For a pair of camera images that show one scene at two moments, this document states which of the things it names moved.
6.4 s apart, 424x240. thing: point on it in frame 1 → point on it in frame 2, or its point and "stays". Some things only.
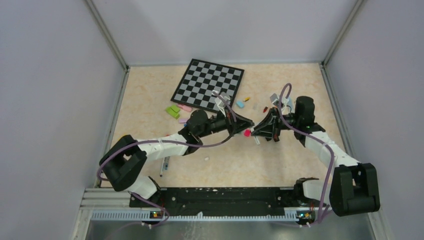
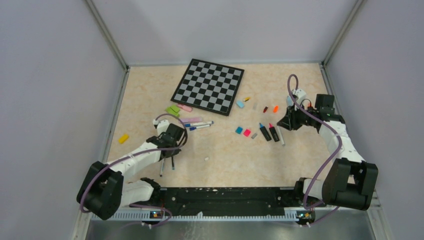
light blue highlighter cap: [240, 104] stays
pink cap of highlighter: [247, 132] stays
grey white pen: [257, 140] → [281, 136]
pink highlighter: [184, 107] stays
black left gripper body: [217, 122] → [174, 152]
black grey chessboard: [201, 78] stays
